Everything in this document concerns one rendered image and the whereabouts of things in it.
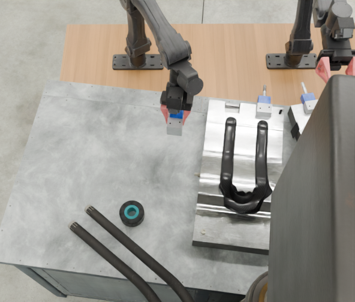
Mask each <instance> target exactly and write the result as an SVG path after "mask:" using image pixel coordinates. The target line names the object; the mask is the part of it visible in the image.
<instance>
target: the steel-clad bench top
mask: <svg viewBox="0 0 355 302"><path fill-rule="evenodd" d="M161 94H162V92H157V91H151V90H140V89H130V88H124V87H113V86H103V85H97V84H86V83H75V82H69V81H59V80H48V79H47V81H46V85H45V88H44V91H43V94H42V97H41V101H40V104H39V106H38V110H37V113H36V116H35V119H34V122H33V126H32V129H31V132H30V135H29V138H28V142H27V144H26V147H25V151H24V154H23V157H22V160H21V163H20V167H19V170H18V172H17V176H16V179H15V182H14V185H13V188H12V191H11V195H10V198H9V200H8V204H7V208H6V210H5V213H4V217H3V219H2V223H1V226H0V262H6V263H11V264H20V265H28V266H33V267H42V268H51V269H55V270H64V271H73V272H78V273H86V274H95V275H100V276H108V277H117V278H122V279H127V278H126V277H125V276H124V275H123V274H121V273H120V272H119V271H118V270H117V269H115V268H114V267H113V266H112V265H111V264H110V263H109V262H107V261H106V260H105V259H104V258H103V257H102V256H101V255H99V254H98V253H97V252H96V251H94V250H93V248H91V247H90V246H89V245H88V244H86V243H85V242H84V241H83V240H82V239H81V238H80V237H79V236H77V235H76V234H75V233H74V232H72V230H70V229H69V227H68V224H69V223H70V222H71V221H76V222H77V223H78V224H79V225H80V226H82V227H83V228H84V229H85V230H87V232H89V233H90V234H91V235H92V236H94V237H95V238H96V239H97V240H98V241H99V242H101V243H102V244H103V245H104V246H105V247H106V248H108V249H109V250H110V251H111V252H113V253H114V254H115V255H116V256H117V257H118V258H120V259H121V260H122V261H123V262H124V263H126V265H128V266H129V267H130V268H132V269H133V270H134V271H135V272H136V273H137V274H138V275H139V276H141V277H142V278H143V279H144V280H145V281H146V282H153V283H161V284H166V283H165V281H163V280H162V279H161V278H160V277H159V276H158V275H156V274H155V273H154V272H153V271H152V270H151V269H150V268H149V267H147V266H146V265H145V264H144V263H143V262H141V260H139V259H138V258H137V257H136V256H135V255H134V254H132V253H131V252H130V251H129V250H128V249H127V248H126V247H125V246H124V245H122V244H121V243H120V242H119V241H117V240H116V239H115V238H114V237H113V236H112V235H111V234H110V233H109V232H107V231H106V230H105V229H104V228H103V227H102V226H101V225H100V224H98V223H97V222H96V221H95V220H93V219H92V218H91V217H90V216H89V215H88V214H87V213H86V212H85V211H84V209H85V207H86V206H87V205H89V204H90V205H92V206H93V207H94V208H95V209H97V210H98V211H99V212H100V213H101V214H102V215H103V216H105V217H106V218H107V219H108V220H109V221H110V222H111V223H113V224H114V225H115V226H117V227H118V228H119V229H120V230H121V231H122V232H123V233H125V234H126V235H127V236H128V237H129V238H130V239H131V240H133V241H134V242H135V243H136V244H138V245H139V246H140V247H141V248H142V249H143V250H145V251H146V252H147V253H148V254H149V255H150V256H151V257H153V258H154V259H155V260H156V261H158V262H159V263H160V264H161V265H162V266H163V267H164V268H166V269H167V270H168V271H169V272H171V274H172V275H174V277H176V278H177V279H178V280H179V281H180V282H181V284H183V286H184V287H189V288H197V289H205V290H211V291H219V292H228V293H233V294H242V295H246V293H247V292H248V290H249V287H250V286H251V285H252V283H253V282H254V281H255V280H256V278H258V277H259V275H261V274H263V273H264V272H266V271H268V265H269V256H268V255H261V254H256V253H247V252H238V251H232V250H224V249H215V248H209V247H201V246H192V238H193V233H194V223H195V213H196V208H197V197H198V187H199V181H200V178H199V177H198V176H194V173H200V172H201V163H202V157H203V148H204V138H205V132H206V122H207V113H208V106H209V100H210V99H212V100H218V101H226V104H236V105H239V103H245V104H256V105H257V102H249V101H239V100H233V99H222V98H212V97H206V96H204V97H202V96H194V100H193V104H192V108H191V112H190V114H189V116H188V117H187V119H186V120H185V123H184V126H183V130H182V136H178V135H168V134H167V124H166V120H165V117H164V115H163V113H162V111H161V110H160V107H161V104H160V98H161ZM202 101H203V102H202ZM272 106H273V107H283V108H284V125H283V138H282V170H283V169H284V167H285V165H286V163H287V161H288V159H289V157H290V155H291V153H292V151H293V149H294V147H295V145H296V143H297V141H296V138H295V137H294V138H293V137H292V135H291V130H292V126H291V123H290V120H289V117H288V114H287V113H288V111H289V109H290V106H287V105H277V104H272ZM131 200H134V201H138V202H139V203H140V204H141V205H142V206H143V208H144V211H145V218H144V220H143V222H142V223H141V224H140V225H138V226H135V227H129V226H126V225H124V224H123V223H122V221H121V218H120V215H119V210H120V207H121V206H122V205H123V203H125V202H127V201H131ZM166 285H167V284H166Z"/></svg>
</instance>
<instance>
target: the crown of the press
mask: <svg viewBox="0 0 355 302"><path fill-rule="evenodd" d="M267 302H355V75H345V74H334V75H333V76H331V77H330V78H329V79H328V81H327V83H326V85H325V87H324V89H323V91H322V93H321V95H320V97H319V99H318V101H317V103H316V105H315V107H314V109H313V111H312V113H311V115H310V117H309V119H308V121H307V123H306V125H305V127H304V129H303V131H302V133H301V135H300V137H299V139H298V141H297V143H296V145H295V147H294V149H293V151H292V153H291V155H290V157H289V159H288V161H287V163H286V165H285V167H284V169H283V171H282V173H281V175H280V177H279V179H278V181H277V183H276V185H275V187H274V189H273V191H272V194H271V208H270V236H269V265H268V280H267Z"/></svg>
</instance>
